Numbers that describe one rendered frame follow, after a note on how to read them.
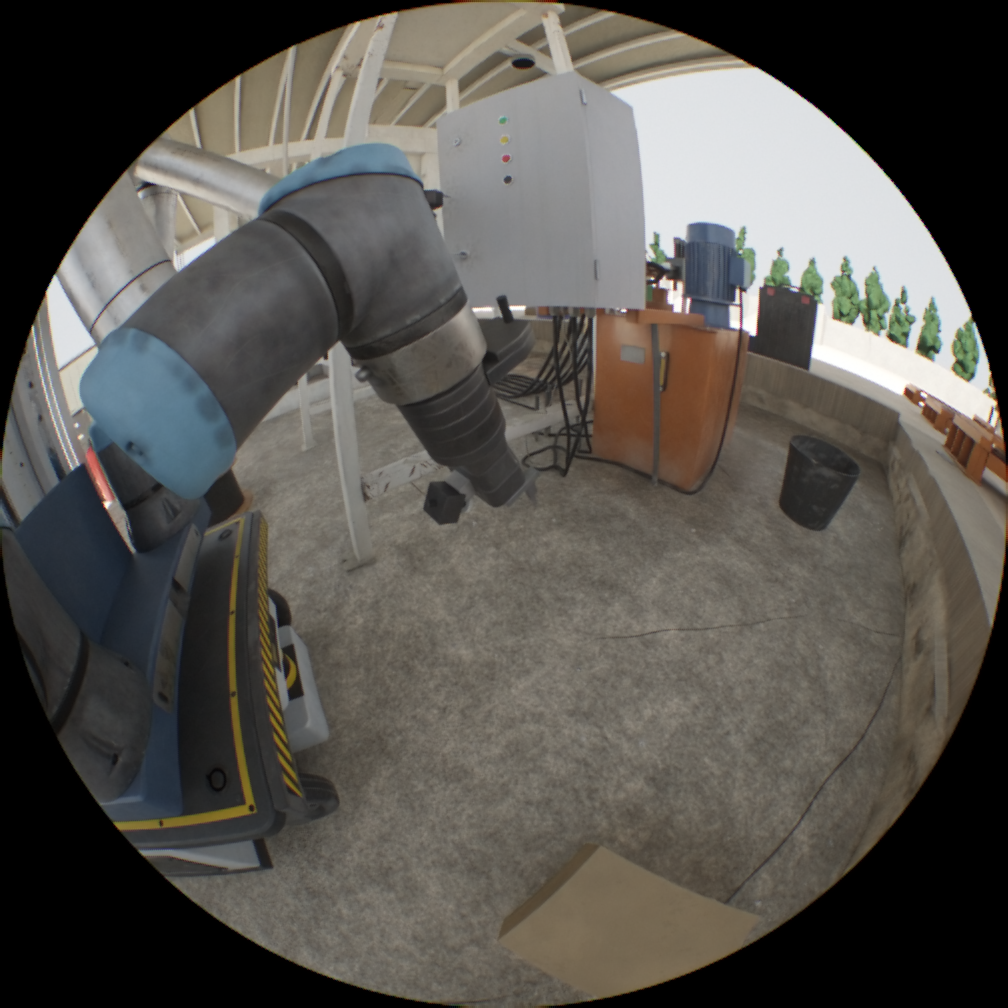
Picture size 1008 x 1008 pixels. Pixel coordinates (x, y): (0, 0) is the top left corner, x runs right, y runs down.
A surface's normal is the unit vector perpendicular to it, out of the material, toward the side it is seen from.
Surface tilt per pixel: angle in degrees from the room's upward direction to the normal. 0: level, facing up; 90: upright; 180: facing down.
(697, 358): 90
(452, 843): 0
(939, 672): 30
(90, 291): 101
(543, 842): 0
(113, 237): 87
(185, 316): 65
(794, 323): 90
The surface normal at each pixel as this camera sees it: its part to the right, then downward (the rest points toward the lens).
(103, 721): 0.91, -0.39
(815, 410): -0.79, 0.39
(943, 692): -0.40, -0.91
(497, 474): 0.54, 0.26
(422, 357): 0.33, 0.72
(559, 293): -0.58, 0.49
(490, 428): 0.80, 0.33
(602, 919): -0.06, -0.82
